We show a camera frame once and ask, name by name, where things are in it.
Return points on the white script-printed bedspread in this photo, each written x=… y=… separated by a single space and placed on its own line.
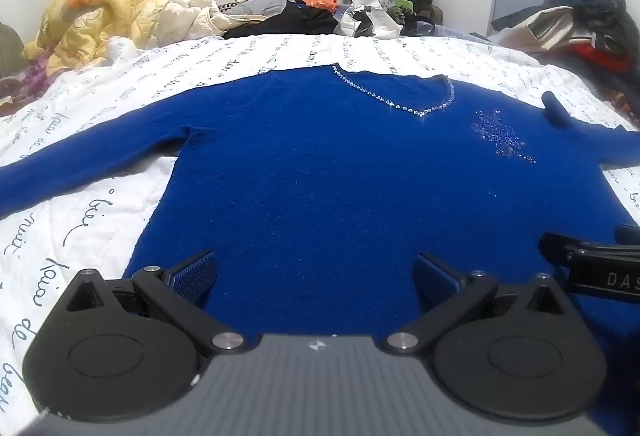
x=65 y=196

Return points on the blue beaded knit sweater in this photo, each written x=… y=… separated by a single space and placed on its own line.
x=310 y=186

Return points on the pile of dark clothes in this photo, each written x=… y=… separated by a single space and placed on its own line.
x=595 y=1

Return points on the yellow and orange quilt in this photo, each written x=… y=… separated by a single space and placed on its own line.
x=120 y=11

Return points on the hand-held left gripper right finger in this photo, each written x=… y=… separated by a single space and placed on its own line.
x=434 y=277

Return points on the grey garment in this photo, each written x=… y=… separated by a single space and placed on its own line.
x=262 y=4

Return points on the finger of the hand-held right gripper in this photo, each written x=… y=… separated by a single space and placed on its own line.
x=629 y=233
x=565 y=243

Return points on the grey framed panel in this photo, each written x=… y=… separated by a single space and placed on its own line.
x=515 y=1

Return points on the purple patterned cloth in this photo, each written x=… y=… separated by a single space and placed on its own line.
x=25 y=86

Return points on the green plastic item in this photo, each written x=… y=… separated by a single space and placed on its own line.
x=400 y=5

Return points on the brown cushion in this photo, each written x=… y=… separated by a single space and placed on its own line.
x=10 y=49

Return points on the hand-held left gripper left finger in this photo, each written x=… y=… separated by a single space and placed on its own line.
x=196 y=272

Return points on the white and silver wrapping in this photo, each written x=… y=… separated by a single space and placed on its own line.
x=375 y=19

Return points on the black garment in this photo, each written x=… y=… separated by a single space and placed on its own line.
x=295 y=24

